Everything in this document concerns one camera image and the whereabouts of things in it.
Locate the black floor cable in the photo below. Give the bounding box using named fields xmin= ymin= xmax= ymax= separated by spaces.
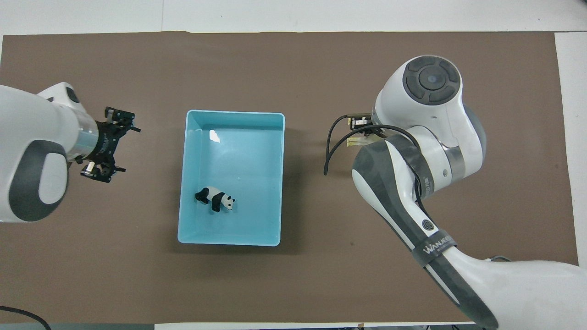
xmin=0 ymin=305 xmax=52 ymax=330

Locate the cream white horse toy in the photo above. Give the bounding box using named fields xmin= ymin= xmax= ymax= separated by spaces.
xmin=347 ymin=136 xmax=384 ymax=148

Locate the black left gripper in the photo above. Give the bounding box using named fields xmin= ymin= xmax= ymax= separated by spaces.
xmin=76 ymin=106 xmax=142 ymax=183

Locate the black and white panda toy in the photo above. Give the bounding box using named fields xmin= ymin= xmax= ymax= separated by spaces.
xmin=194 ymin=186 xmax=236 ymax=213

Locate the light blue storage box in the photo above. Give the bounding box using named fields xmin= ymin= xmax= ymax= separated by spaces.
xmin=177 ymin=110 xmax=286 ymax=247

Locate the black printed velcro strap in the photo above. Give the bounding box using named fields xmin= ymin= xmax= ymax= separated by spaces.
xmin=412 ymin=232 xmax=458 ymax=268

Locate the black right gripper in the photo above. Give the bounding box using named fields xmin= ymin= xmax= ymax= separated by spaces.
xmin=346 ymin=114 xmax=375 ymax=138

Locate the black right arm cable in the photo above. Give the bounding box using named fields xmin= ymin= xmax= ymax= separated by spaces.
xmin=323 ymin=114 xmax=442 ymax=203

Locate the brown table mat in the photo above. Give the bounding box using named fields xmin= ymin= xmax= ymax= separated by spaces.
xmin=0 ymin=31 xmax=584 ymax=324

